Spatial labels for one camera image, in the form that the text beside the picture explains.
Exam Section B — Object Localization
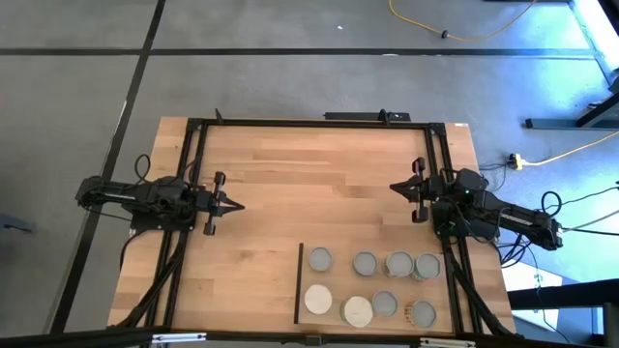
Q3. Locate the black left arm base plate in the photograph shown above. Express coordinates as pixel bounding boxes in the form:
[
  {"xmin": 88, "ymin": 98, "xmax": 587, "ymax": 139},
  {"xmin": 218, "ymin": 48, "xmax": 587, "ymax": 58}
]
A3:
[{"xmin": 120, "ymin": 191, "xmax": 198, "ymax": 233}]

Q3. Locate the silver metal bracket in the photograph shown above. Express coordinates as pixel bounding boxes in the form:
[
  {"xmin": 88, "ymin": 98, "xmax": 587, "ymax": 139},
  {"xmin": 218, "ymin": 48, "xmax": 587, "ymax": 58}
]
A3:
[
  {"xmin": 150, "ymin": 331, "xmax": 208, "ymax": 346},
  {"xmin": 419, "ymin": 336, "xmax": 476, "ymax": 348}
]

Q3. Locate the black bar behind table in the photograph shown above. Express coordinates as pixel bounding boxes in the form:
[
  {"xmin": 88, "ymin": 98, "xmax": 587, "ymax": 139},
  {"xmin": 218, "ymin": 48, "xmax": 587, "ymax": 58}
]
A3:
[{"xmin": 322, "ymin": 109, "xmax": 412, "ymax": 123}]

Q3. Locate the grey metal floor bar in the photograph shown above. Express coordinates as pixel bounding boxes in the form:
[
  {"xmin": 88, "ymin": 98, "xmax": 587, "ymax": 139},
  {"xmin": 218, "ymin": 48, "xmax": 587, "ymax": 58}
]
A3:
[{"xmin": 524, "ymin": 117, "xmax": 619, "ymax": 131}]

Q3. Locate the black stand leg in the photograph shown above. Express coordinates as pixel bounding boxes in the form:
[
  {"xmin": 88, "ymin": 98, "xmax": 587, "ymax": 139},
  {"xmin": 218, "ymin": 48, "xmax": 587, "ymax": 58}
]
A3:
[{"xmin": 577, "ymin": 89, "xmax": 619, "ymax": 128}]

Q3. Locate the thin black floor cable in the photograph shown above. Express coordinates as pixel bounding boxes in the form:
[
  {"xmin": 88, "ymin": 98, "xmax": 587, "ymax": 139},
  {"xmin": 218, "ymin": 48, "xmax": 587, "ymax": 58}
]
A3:
[{"xmin": 555, "ymin": 186, "xmax": 619, "ymax": 209}]

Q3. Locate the white orange sauce can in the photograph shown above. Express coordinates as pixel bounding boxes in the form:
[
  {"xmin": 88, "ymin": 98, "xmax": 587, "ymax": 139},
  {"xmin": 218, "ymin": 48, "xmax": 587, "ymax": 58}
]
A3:
[{"xmin": 370, "ymin": 289, "xmax": 399, "ymax": 319}]

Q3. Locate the yellow floor cable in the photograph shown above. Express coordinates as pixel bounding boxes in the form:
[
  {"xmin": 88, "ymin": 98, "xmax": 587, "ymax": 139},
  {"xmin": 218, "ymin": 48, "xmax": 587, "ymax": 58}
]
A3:
[{"xmin": 388, "ymin": 0, "xmax": 539, "ymax": 44}]

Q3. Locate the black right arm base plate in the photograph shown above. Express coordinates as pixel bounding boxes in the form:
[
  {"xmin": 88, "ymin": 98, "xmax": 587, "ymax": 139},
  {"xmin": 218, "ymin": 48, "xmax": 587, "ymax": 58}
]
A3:
[{"xmin": 430, "ymin": 197, "xmax": 501, "ymax": 239}]

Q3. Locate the white floor cable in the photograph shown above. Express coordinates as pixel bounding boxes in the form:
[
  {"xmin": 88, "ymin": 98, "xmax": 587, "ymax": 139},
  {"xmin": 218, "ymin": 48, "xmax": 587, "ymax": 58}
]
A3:
[{"xmin": 520, "ymin": 130, "xmax": 619, "ymax": 168}]

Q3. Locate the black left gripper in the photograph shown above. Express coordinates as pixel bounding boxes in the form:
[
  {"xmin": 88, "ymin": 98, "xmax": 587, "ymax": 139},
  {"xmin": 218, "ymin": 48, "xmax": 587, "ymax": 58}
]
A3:
[{"xmin": 194, "ymin": 171, "xmax": 246, "ymax": 237}]

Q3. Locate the blue and yellow can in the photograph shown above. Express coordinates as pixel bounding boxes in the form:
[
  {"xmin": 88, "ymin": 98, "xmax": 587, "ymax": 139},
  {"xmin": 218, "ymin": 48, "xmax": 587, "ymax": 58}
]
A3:
[{"xmin": 303, "ymin": 283, "xmax": 335, "ymax": 315}]

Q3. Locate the large grey can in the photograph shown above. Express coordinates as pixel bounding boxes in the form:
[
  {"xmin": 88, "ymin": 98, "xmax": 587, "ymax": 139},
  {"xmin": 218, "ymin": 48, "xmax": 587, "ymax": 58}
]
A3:
[{"xmin": 339, "ymin": 295, "xmax": 375, "ymax": 329}]

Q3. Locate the grey floor object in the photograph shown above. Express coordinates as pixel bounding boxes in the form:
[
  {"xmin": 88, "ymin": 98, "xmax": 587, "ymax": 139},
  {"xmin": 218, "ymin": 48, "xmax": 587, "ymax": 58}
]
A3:
[{"xmin": 0, "ymin": 214, "xmax": 36, "ymax": 234}]

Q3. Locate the spicy black beans can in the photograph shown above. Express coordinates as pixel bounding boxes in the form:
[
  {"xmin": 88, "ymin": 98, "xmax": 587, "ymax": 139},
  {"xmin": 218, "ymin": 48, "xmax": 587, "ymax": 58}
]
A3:
[{"xmin": 403, "ymin": 299, "xmax": 438, "ymax": 330}]

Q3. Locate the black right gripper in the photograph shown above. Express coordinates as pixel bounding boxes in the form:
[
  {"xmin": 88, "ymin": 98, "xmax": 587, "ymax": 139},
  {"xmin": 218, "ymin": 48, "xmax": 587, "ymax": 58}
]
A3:
[{"xmin": 389, "ymin": 157, "xmax": 449, "ymax": 224}]

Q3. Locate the silver-top tin can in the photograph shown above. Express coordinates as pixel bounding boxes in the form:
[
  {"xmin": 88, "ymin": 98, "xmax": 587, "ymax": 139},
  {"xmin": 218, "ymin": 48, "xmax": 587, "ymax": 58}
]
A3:
[
  {"xmin": 384, "ymin": 249, "xmax": 416, "ymax": 279},
  {"xmin": 351, "ymin": 249, "xmax": 379, "ymax": 278}
]

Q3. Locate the black rig beam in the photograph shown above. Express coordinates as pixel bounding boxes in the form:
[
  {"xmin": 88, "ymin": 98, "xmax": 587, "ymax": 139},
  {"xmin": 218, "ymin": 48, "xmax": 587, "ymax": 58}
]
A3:
[
  {"xmin": 506, "ymin": 277, "xmax": 619, "ymax": 311},
  {"xmin": 0, "ymin": 326, "xmax": 619, "ymax": 348}
]

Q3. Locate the yellow green mushroom can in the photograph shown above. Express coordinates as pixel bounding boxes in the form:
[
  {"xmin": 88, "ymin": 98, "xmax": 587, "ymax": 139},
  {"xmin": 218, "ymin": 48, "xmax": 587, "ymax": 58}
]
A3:
[{"xmin": 411, "ymin": 251, "xmax": 443, "ymax": 281}]

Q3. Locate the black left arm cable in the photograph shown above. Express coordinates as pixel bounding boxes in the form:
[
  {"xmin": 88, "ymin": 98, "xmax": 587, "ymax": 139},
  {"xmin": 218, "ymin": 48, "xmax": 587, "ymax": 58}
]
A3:
[{"xmin": 133, "ymin": 153, "xmax": 153, "ymax": 183}]

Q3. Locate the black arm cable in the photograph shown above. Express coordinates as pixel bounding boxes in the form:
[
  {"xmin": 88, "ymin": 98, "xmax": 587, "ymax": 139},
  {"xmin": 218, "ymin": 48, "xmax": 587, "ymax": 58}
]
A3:
[
  {"xmin": 133, "ymin": 153, "xmax": 153, "ymax": 183},
  {"xmin": 492, "ymin": 189, "xmax": 565, "ymax": 265}
]

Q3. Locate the black cable bundle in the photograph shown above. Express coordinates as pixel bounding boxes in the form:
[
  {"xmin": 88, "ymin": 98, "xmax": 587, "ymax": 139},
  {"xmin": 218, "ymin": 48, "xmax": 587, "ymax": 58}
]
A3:
[
  {"xmin": 452, "ymin": 239, "xmax": 516, "ymax": 339},
  {"xmin": 115, "ymin": 230, "xmax": 191, "ymax": 330}
]

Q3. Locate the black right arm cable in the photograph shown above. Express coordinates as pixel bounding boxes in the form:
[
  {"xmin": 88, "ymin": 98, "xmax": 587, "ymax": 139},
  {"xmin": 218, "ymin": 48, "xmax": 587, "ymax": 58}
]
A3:
[{"xmin": 492, "ymin": 189, "xmax": 565, "ymax": 265}]

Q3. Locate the pale floor cable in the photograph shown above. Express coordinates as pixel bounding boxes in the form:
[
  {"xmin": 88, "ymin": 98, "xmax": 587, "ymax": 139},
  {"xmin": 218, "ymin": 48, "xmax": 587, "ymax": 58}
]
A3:
[{"xmin": 560, "ymin": 211, "xmax": 619, "ymax": 233}]

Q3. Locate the black aluminium table frame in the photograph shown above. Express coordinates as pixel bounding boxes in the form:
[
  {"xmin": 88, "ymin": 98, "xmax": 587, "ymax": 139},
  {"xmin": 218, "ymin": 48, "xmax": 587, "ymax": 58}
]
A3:
[{"xmin": 144, "ymin": 115, "xmax": 487, "ymax": 345}]

